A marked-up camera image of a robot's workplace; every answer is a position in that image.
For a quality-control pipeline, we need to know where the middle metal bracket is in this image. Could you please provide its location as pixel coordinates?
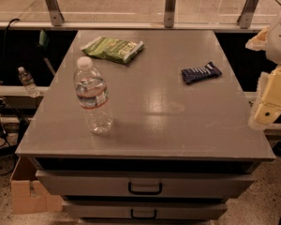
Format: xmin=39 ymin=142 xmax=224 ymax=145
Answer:
xmin=164 ymin=0 xmax=176 ymax=28

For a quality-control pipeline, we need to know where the cardboard box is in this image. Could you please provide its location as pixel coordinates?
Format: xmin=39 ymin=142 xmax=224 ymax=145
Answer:
xmin=9 ymin=156 xmax=64 ymax=216

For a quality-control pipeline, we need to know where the grey drawer cabinet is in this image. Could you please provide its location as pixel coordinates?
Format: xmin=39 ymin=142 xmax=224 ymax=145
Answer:
xmin=17 ymin=30 xmax=274 ymax=225

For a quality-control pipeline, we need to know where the metal bracket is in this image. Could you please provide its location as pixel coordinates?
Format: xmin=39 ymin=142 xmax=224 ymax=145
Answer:
xmin=45 ymin=0 xmax=64 ymax=26
xmin=164 ymin=0 xmax=176 ymax=28
xmin=237 ymin=0 xmax=259 ymax=29

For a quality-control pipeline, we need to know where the upper grey drawer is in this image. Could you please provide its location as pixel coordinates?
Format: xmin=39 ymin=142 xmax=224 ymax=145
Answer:
xmin=36 ymin=170 xmax=254 ymax=199

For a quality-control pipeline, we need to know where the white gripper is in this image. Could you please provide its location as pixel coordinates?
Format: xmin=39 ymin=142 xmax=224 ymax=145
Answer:
xmin=248 ymin=65 xmax=281 ymax=130

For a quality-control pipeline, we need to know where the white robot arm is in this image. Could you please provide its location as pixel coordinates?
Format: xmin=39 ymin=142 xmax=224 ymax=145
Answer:
xmin=245 ymin=11 xmax=281 ymax=130

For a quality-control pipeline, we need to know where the dark blue snack bar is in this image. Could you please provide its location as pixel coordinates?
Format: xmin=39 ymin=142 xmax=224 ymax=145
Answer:
xmin=182 ymin=62 xmax=222 ymax=84

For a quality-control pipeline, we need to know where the left metal bracket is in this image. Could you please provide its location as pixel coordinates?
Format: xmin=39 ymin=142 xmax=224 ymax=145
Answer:
xmin=45 ymin=0 xmax=64 ymax=26

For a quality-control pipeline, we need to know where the clear water bottle on table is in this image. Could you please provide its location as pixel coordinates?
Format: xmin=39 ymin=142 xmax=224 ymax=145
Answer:
xmin=73 ymin=56 xmax=112 ymax=134

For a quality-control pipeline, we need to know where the black cable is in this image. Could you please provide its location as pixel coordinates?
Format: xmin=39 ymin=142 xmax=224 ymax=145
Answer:
xmin=0 ymin=18 xmax=22 ymax=108

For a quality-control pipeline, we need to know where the lower grey drawer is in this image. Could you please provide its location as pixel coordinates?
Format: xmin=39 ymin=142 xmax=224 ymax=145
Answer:
xmin=63 ymin=201 xmax=227 ymax=220

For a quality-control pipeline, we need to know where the green handled tool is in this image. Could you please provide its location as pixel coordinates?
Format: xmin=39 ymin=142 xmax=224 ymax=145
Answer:
xmin=37 ymin=29 xmax=55 ymax=76

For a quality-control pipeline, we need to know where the green jalapeno chip bag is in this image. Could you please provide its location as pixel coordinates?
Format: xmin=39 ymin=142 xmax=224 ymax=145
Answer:
xmin=81 ymin=37 xmax=144 ymax=65

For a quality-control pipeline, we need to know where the right metal bracket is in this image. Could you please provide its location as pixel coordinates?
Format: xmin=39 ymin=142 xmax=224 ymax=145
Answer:
xmin=237 ymin=0 xmax=259 ymax=29

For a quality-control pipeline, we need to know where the grey drawer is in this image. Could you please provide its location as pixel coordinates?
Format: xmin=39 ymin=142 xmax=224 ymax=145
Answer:
xmin=36 ymin=170 xmax=254 ymax=199
xmin=63 ymin=201 xmax=227 ymax=220

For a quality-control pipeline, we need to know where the small water bottle on ledge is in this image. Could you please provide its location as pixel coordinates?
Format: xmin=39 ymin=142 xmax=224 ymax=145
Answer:
xmin=18 ymin=67 xmax=39 ymax=98

